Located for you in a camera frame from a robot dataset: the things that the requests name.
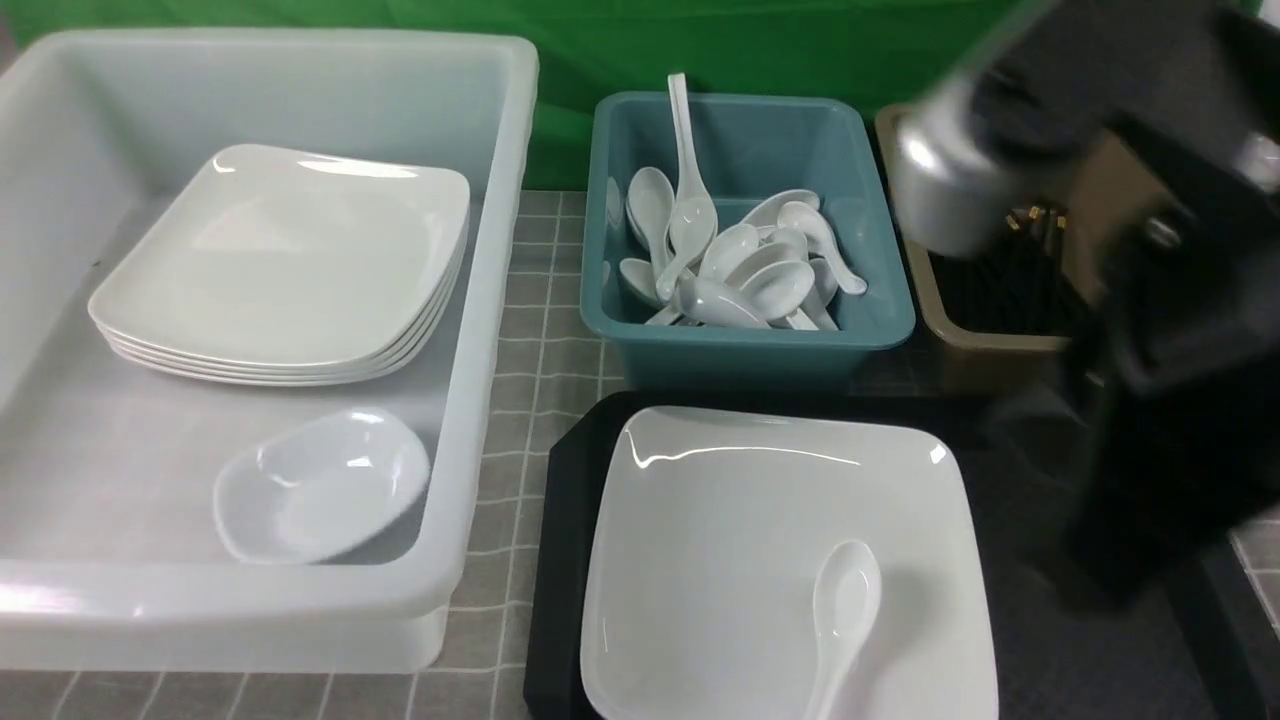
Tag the small white square bowl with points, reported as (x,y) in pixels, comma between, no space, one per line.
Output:
(320,490)

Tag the white ceramic soup spoon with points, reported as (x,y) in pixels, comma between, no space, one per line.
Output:
(846,599)

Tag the large white square plate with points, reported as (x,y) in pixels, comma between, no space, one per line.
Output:
(712,532)

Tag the black serving tray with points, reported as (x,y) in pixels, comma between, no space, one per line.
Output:
(1198,646)

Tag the top stacked white plate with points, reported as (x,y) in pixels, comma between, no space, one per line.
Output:
(271,183)

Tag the upright white spoon in bin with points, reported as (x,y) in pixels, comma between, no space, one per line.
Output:
(693,221)

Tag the teal plastic bin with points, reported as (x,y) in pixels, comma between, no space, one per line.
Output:
(749,148)

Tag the brown plastic bin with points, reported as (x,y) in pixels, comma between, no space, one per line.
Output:
(1102,194)

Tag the pile of black chopsticks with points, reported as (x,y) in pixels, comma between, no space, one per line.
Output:
(1018,285)

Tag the large white plastic tub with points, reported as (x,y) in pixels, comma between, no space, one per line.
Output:
(101,131)

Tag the grey checked tablecloth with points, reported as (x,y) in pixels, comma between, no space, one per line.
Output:
(540,350)

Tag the white spoon front in bin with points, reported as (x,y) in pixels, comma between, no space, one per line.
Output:
(714,303)

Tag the bottom stacked white plate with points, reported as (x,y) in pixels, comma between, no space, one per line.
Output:
(405,360)

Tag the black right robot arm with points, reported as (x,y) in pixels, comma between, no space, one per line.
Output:
(1171,382)

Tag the white spoon right in bin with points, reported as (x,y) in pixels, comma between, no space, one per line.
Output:
(798,215)

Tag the stacked white plate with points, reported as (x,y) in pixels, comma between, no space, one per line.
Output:
(405,360)
(271,183)
(425,335)
(248,297)

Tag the white spoon left in bin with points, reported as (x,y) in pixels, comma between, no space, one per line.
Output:
(649,202)

